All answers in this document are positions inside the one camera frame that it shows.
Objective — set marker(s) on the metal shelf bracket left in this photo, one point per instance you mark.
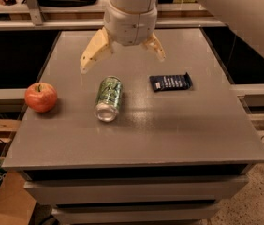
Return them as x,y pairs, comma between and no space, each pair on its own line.
34,11

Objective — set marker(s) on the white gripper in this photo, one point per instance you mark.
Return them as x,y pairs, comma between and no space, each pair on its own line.
130,27

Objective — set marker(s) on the black computer mouse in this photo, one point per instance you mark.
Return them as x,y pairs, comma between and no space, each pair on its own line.
14,2

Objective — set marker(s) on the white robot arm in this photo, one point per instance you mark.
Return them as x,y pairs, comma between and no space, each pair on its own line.
243,17

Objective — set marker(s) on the dark blue snack bar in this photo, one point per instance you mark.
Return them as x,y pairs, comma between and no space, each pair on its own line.
170,82

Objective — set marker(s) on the green soda can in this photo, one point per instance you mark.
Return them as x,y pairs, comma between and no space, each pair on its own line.
108,99

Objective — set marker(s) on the grey drawer cabinet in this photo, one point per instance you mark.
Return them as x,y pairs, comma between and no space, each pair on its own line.
134,195

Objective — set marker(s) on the red apple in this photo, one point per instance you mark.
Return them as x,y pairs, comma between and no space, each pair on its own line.
41,97

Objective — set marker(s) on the cardboard box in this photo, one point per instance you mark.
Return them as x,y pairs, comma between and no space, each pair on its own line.
16,205

